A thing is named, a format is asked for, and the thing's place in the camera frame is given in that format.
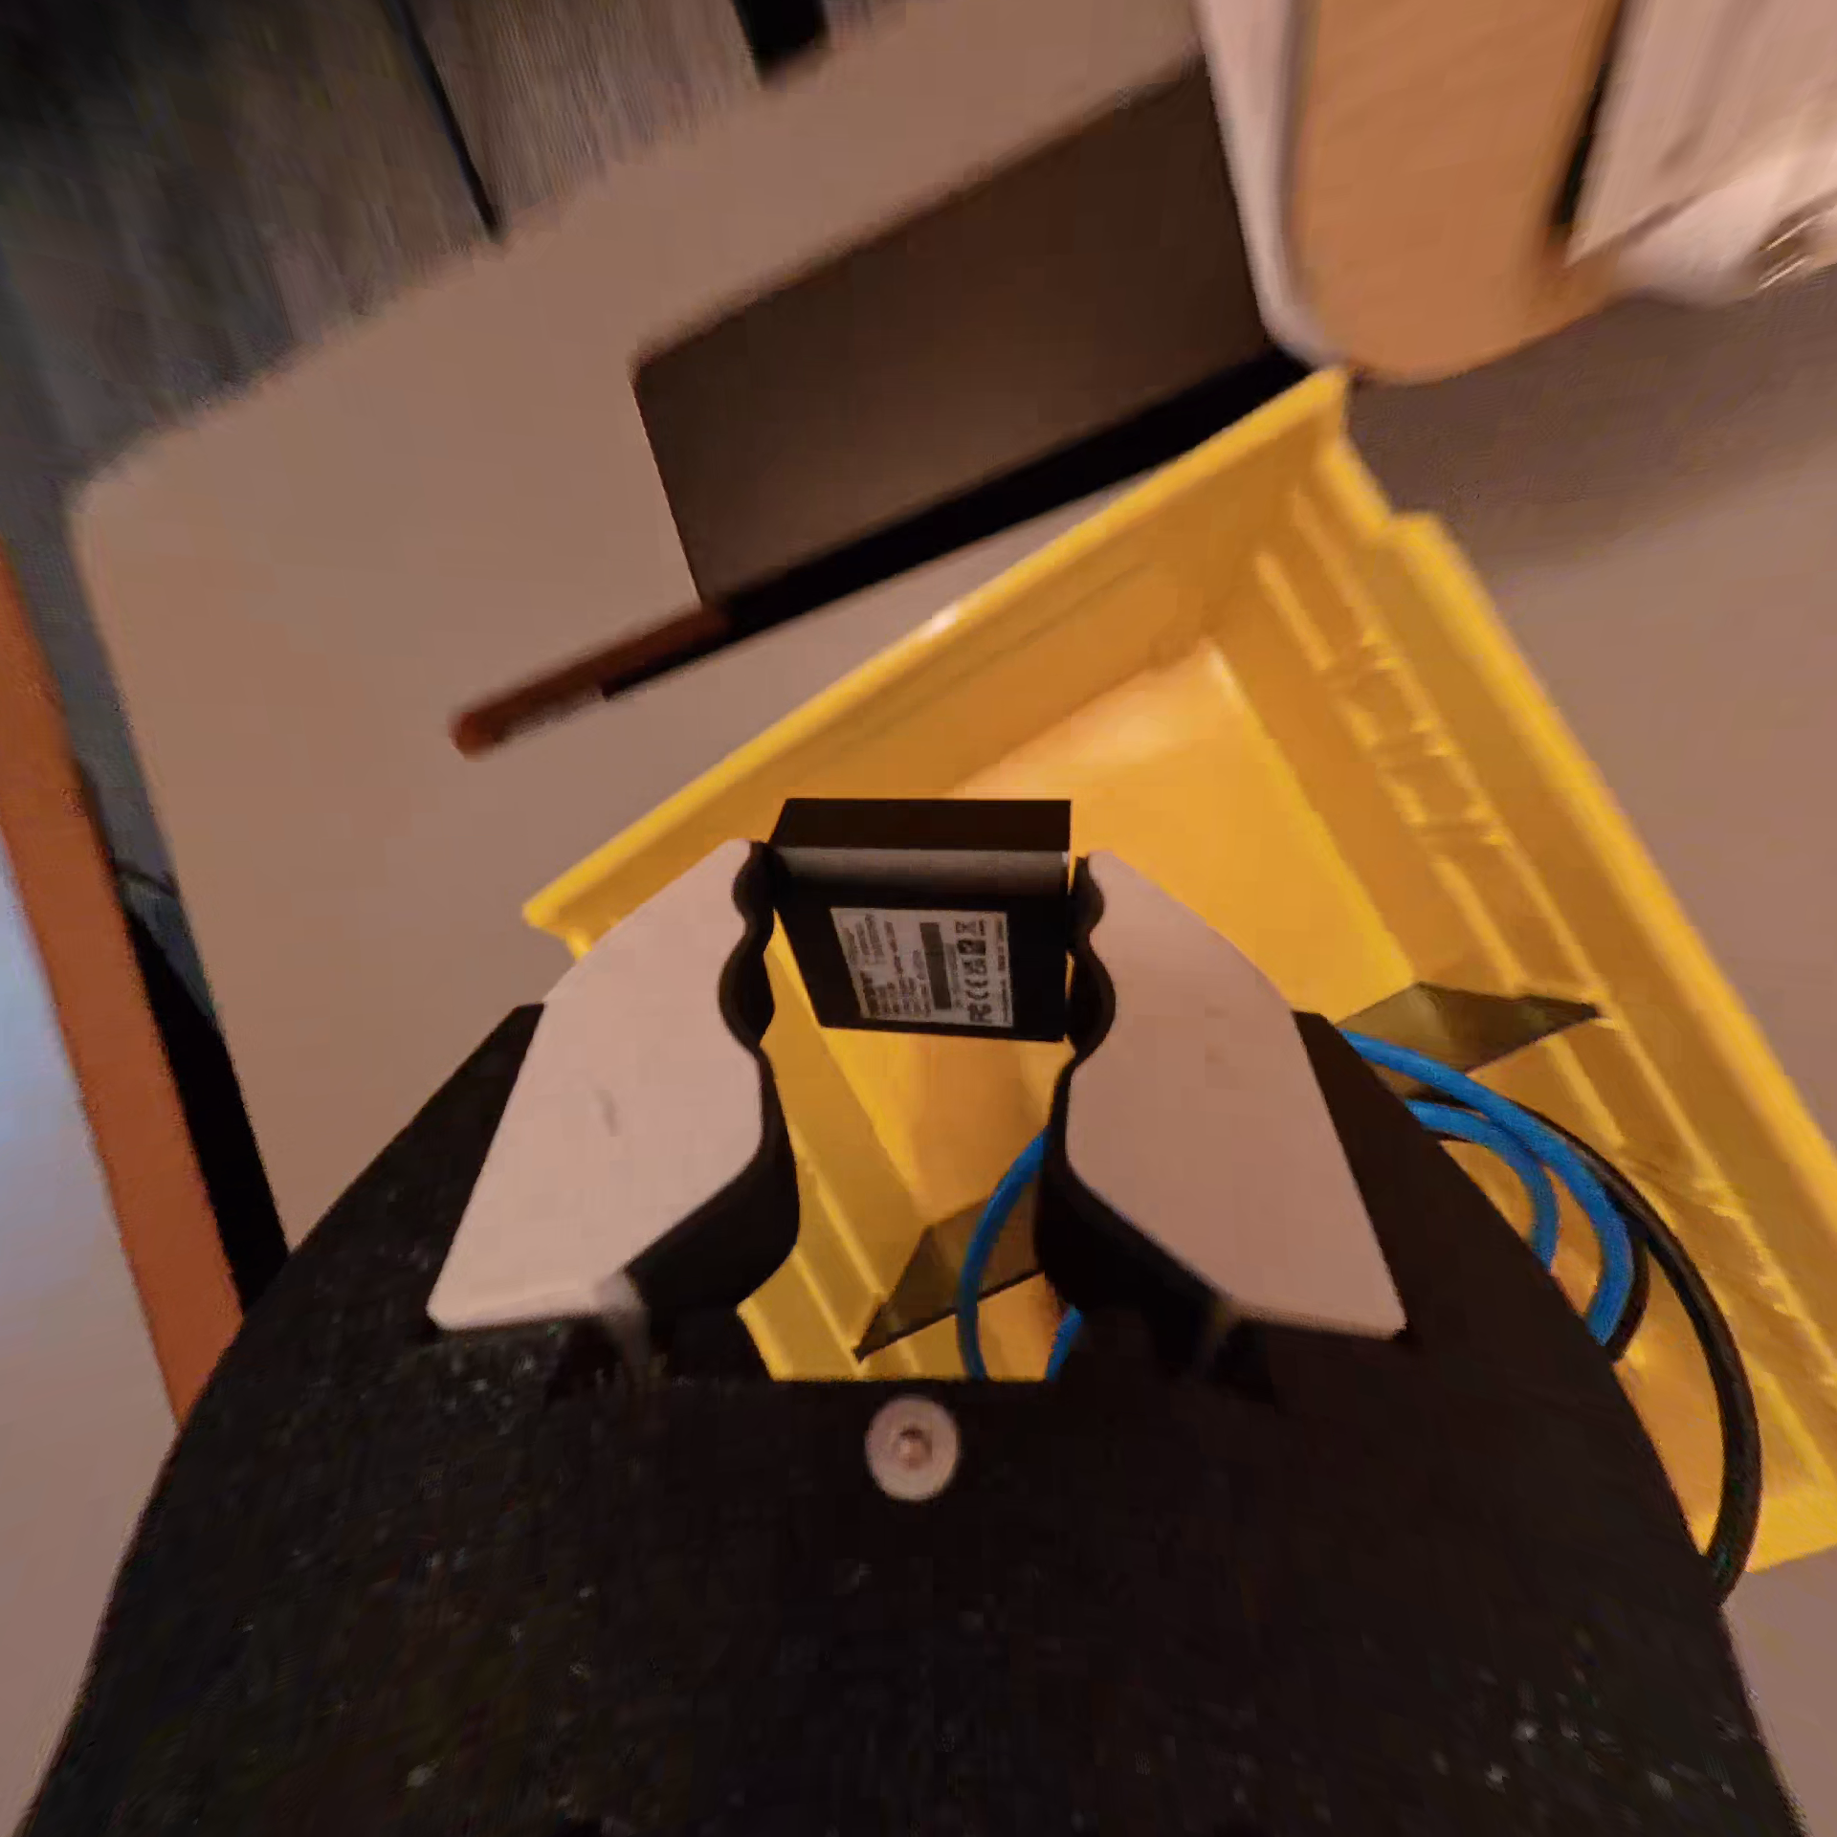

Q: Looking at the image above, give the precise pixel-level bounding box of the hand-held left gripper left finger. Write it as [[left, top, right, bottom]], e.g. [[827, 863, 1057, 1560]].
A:
[[428, 841, 802, 1364]]

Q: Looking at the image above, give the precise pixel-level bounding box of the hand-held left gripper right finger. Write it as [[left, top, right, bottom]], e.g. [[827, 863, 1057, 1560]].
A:
[[1035, 851, 1408, 1367]]

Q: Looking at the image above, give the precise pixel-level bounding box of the blue network cable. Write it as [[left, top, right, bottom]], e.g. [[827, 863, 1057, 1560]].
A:
[[954, 1024, 1637, 1381]]

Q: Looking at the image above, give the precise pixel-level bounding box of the black network switch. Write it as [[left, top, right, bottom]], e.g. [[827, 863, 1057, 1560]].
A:
[[767, 799, 1076, 1042]]

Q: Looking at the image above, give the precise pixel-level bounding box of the yellow plastic bin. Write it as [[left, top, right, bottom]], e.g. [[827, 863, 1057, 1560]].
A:
[[524, 365, 1837, 1572]]

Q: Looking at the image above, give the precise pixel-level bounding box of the grey desk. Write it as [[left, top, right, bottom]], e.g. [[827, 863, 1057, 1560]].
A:
[[64, 43, 1837, 1837]]

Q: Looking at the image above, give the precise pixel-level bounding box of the orange wooden plank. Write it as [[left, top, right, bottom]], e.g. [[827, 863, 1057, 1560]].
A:
[[0, 545, 245, 1423]]

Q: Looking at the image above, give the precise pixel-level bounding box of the wooden document stand board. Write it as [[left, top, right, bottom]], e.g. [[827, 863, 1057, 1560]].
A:
[[1284, 0, 1631, 382]]

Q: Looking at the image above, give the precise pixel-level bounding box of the printed instruction sheet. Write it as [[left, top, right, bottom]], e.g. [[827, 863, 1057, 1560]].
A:
[[1556, 0, 1837, 310]]

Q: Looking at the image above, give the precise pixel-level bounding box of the black cable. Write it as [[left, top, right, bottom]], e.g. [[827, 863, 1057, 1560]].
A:
[[1413, 1090, 1768, 1600]]

